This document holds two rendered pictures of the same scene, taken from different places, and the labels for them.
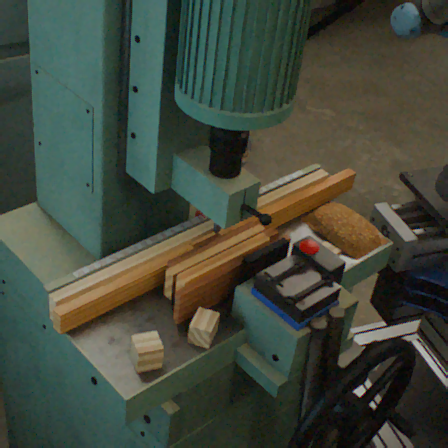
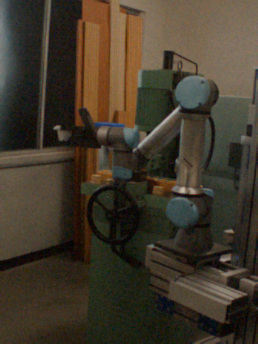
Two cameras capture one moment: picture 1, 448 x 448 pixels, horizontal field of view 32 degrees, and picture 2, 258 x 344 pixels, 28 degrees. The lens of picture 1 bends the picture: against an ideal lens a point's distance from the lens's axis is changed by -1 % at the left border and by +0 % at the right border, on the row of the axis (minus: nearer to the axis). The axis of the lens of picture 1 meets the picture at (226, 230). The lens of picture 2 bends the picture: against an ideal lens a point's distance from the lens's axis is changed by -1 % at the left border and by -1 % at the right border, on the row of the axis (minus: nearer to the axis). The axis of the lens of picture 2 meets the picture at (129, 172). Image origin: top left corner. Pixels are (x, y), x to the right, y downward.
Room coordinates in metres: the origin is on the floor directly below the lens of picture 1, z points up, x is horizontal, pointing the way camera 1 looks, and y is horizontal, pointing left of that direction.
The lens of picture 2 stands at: (0.24, -2.62, 1.40)
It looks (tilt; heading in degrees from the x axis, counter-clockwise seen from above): 9 degrees down; 76
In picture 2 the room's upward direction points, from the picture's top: 4 degrees clockwise
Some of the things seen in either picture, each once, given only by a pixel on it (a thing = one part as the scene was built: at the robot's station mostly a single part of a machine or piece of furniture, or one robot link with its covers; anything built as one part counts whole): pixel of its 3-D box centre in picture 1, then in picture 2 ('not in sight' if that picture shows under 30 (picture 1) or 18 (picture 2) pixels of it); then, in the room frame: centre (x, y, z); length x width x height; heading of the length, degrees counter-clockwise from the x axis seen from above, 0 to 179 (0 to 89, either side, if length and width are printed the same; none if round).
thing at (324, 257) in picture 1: (304, 279); (130, 174); (0.88, -0.13, 0.99); 0.13 x 0.11 x 0.06; 137
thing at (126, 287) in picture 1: (224, 240); (150, 183); (1.03, 0.00, 0.92); 0.67 x 0.02 x 0.04; 137
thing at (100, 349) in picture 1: (251, 303); (135, 195); (0.93, -0.06, 0.87); 0.61 x 0.30 x 0.06; 137
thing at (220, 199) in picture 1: (214, 187); (150, 163); (1.02, 0.03, 1.03); 0.14 x 0.07 x 0.09; 47
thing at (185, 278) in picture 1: (223, 272); not in sight; (0.92, 0.00, 0.94); 0.18 x 0.02 x 0.07; 137
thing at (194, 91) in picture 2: not in sight; (191, 152); (0.91, -0.85, 1.19); 0.15 x 0.12 x 0.55; 52
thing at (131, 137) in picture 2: not in sight; (124, 138); (0.70, -0.68, 1.22); 0.11 x 0.08 x 0.09; 141
